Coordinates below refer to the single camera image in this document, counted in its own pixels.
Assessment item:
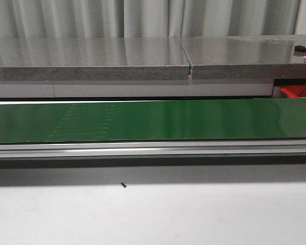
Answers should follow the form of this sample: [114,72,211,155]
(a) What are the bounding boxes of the grey stone slab left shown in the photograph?
[0,38,190,81]

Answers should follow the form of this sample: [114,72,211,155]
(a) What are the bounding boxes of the grey stone slab right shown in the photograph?
[181,35,306,80]

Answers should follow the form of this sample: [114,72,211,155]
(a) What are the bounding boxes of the white curtain backdrop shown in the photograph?
[0,1,306,38]

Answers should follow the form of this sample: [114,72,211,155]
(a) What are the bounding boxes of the small electronic sensor module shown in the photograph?
[294,45,306,59]

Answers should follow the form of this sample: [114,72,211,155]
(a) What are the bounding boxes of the red plastic bin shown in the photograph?
[280,85,306,99]

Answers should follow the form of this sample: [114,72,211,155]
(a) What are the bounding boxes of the grey stone slab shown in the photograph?
[181,35,306,80]
[0,38,190,81]

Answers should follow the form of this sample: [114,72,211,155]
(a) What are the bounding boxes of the aluminium conveyor side rail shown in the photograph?
[0,139,306,158]

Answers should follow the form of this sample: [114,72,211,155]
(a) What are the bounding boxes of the green conveyor belt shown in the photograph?
[0,98,306,144]

